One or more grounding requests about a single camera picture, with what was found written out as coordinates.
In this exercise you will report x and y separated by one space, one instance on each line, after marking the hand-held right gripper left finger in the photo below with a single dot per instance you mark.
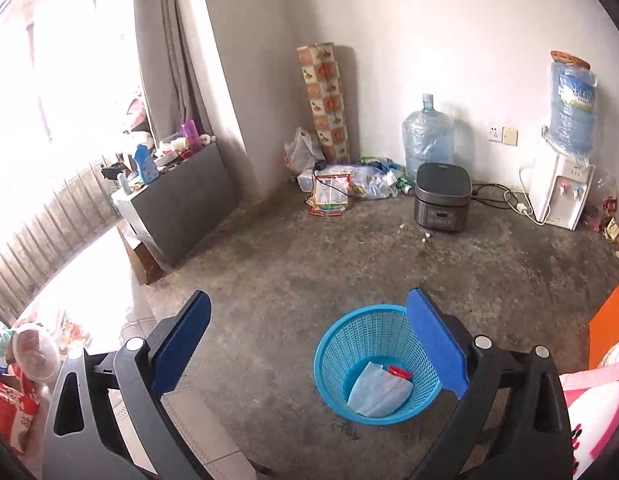
182 345

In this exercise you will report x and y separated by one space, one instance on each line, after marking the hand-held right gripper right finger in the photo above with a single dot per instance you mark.
434 345

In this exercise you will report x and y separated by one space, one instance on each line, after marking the blue plastic basket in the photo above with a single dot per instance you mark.
334 360

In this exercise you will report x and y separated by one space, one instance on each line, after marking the small red packet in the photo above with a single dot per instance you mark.
400 373

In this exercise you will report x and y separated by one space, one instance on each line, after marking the light blue cloth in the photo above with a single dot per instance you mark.
379 392

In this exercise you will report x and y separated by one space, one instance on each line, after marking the brown cardboard box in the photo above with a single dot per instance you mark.
144 260

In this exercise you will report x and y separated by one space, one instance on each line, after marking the grey cabinet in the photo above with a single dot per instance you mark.
189 205

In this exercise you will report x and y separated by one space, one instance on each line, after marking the clear plastic lid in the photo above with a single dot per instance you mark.
34 355

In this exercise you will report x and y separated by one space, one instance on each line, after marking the dark grey rice cooker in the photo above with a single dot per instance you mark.
442 195

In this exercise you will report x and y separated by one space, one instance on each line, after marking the small green bottle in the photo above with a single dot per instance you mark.
405 187

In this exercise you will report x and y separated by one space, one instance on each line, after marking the small white bottle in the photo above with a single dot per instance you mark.
124 184

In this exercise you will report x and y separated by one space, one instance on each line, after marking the pink printed cloth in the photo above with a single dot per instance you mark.
594 410

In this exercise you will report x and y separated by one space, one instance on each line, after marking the crumpled clear plastic bags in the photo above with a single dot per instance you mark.
374 180

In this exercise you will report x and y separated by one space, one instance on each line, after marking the metal balcony railing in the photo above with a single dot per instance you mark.
39 240

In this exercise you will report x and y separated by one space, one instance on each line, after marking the orange board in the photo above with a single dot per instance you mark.
612 320

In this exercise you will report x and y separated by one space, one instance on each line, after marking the blue detergent bottle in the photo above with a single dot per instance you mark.
147 167

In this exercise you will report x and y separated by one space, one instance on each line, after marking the red printed bag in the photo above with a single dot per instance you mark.
12 410

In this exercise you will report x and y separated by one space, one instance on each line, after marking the clear red-trimmed document bag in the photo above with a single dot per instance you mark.
332 192

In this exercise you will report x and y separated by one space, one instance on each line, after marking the black flat device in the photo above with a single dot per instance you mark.
113 171

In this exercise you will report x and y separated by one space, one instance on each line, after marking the white water dispenser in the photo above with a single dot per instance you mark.
559 195

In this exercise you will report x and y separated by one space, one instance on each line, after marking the white paper cup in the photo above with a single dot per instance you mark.
177 146

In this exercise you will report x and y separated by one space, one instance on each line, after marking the empty blue water jug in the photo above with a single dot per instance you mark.
427 140

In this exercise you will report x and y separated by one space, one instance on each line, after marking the white plastic container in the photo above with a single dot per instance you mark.
305 181

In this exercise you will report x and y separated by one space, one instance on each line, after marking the white tape roll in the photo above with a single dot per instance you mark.
207 140

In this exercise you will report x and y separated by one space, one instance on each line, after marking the purple cup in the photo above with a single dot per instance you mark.
190 132

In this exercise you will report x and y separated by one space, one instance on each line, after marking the red label clear bag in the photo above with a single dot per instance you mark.
607 205

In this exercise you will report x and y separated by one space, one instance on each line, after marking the white plastic bag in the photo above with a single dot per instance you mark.
302 152

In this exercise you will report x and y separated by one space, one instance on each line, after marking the pile of clothes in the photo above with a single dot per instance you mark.
139 115

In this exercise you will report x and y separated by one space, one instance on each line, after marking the tall patterned cardboard box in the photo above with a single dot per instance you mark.
324 100

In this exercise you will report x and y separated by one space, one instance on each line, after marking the grey curtain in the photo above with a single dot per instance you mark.
169 35

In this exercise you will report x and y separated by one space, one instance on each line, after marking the brown flat packet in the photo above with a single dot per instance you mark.
569 59

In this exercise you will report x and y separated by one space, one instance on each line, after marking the white wall socket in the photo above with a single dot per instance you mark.
495 133

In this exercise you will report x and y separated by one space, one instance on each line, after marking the beige wall plate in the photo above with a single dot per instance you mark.
510 136

